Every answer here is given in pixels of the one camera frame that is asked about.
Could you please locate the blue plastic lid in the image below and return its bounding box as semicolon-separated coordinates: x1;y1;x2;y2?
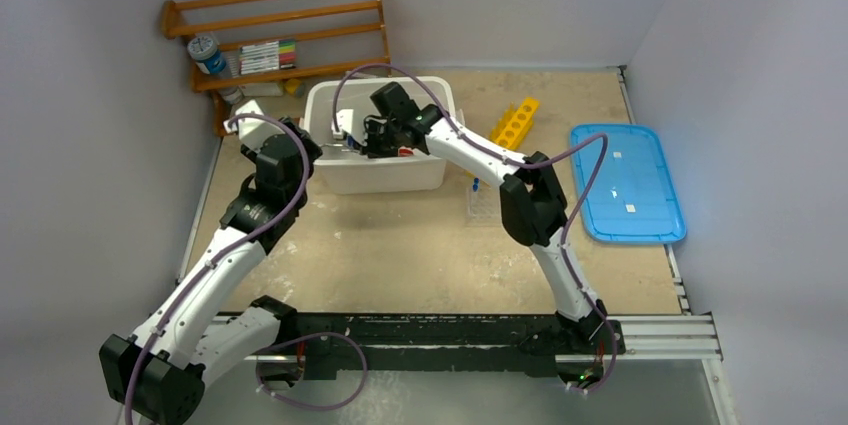
569;123;687;245

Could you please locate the coloured marker pen set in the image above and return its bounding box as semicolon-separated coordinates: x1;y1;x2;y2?
238;39;296;75

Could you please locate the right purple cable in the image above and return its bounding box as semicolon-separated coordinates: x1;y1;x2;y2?
331;62;620;397

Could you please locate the yellow grey small object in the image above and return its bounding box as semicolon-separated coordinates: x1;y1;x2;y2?
283;78;306;98

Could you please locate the clear well plate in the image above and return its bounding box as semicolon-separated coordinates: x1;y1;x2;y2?
466;177;502;227

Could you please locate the wooden shelf rack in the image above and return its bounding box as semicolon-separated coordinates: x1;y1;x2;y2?
160;0;391;118

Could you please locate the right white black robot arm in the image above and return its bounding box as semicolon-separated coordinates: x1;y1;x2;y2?
365;81;623;352

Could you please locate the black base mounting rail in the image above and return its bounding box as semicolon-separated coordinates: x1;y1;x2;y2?
136;305;723;384

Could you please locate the yellow test tube rack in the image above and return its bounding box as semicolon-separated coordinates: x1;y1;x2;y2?
489;97;540;151

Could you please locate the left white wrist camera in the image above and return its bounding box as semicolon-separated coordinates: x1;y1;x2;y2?
223;100;277;151

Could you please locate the small clear capped bottle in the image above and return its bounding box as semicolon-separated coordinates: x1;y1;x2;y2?
218;86;245;106

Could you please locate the white plastic bin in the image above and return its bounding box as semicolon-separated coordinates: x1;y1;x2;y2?
301;78;447;195

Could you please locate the blue label round container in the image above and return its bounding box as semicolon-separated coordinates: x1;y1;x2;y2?
186;35;227;75

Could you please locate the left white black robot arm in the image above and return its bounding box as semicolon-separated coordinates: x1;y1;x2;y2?
99;113;322;424

